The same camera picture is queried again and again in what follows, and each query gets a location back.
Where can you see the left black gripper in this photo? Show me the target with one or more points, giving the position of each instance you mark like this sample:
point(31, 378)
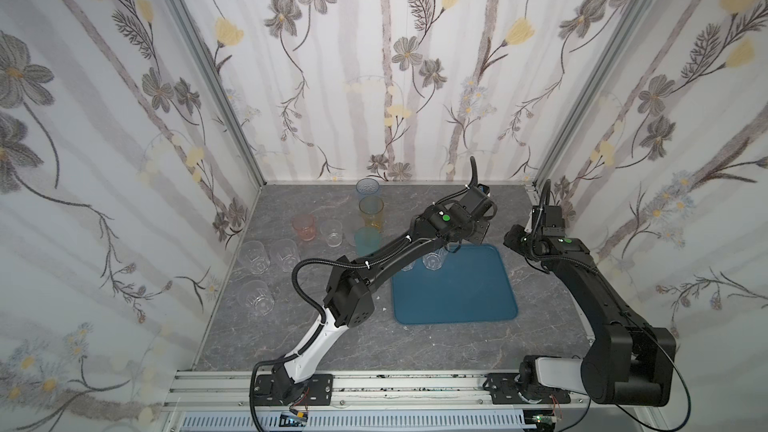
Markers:
point(474, 231)

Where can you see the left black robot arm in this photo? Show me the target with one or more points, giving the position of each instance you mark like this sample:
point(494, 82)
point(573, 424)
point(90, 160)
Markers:
point(445, 224)

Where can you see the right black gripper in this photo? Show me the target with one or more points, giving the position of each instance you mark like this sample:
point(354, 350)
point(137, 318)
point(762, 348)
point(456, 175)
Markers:
point(516, 239)

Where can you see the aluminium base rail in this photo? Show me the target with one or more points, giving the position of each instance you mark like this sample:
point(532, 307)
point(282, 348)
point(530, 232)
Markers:
point(193, 392)

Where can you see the teal plastic tray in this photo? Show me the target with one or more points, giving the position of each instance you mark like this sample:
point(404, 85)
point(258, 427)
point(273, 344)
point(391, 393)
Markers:
point(471, 286)

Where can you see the white perforated cable duct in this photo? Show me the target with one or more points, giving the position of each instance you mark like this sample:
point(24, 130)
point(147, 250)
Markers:
point(371, 420)

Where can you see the blue tall plastic cup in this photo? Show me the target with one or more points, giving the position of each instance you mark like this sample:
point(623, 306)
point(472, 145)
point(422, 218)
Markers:
point(367, 187)

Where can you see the green tall plastic cup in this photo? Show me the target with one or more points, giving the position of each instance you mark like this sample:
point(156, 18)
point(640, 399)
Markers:
point(367, 240)

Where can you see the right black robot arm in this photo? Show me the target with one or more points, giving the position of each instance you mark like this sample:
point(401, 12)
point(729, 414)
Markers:
point(629, 362)

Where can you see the yellow tall plastic cup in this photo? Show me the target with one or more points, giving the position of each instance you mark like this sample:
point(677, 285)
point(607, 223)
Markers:
point(371, 209)

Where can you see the pink small plastic cup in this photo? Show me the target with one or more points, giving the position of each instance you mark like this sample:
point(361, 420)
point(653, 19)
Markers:
point(304, 225)

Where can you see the clear faceted glass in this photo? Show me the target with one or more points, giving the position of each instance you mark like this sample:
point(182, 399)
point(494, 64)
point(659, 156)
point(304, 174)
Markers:
point(435, 260)
point(256, 297)
point(253, 256)
point(284, 253)
point(408, 265)

